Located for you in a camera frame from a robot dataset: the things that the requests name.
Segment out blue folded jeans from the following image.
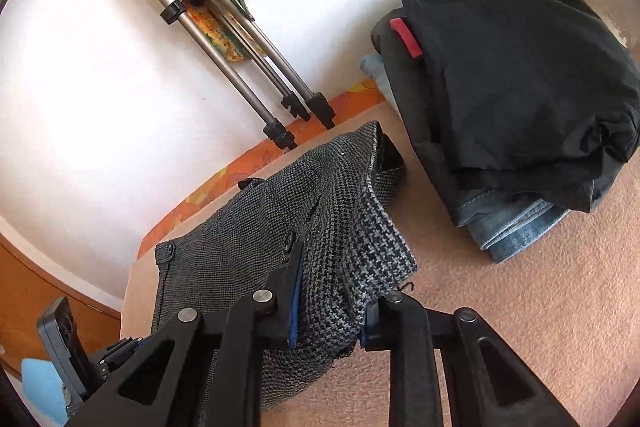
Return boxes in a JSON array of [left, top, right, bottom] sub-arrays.
[[449, 179, 572, 264]]

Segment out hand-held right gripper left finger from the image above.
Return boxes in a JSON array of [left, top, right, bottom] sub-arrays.
[[65, 241, 306, 427]]

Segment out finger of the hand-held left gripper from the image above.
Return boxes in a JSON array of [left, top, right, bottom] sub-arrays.
[[97, 338, 148, 383]]

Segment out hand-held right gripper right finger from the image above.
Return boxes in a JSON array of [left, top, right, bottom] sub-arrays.
[[360, 292, 583, 427]]

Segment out grey houndstooth pants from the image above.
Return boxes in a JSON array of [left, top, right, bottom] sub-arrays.
[[151, 121, 419, 409]]

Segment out dark grey garment red tag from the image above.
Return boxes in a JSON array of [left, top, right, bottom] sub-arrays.
[[371, 14, 463, 168]]

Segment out wooden furniture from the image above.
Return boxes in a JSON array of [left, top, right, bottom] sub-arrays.
[[0, 231, 124, 379]]

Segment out grey metal tripod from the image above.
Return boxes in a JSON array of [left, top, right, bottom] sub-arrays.
[[92, 0, 336, 152]]

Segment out light blue folded cloth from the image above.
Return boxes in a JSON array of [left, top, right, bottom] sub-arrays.
[[360, 53, 402, 110]]

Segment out black folded garment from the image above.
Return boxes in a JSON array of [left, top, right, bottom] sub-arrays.
[[399, 0, 640, 214]]

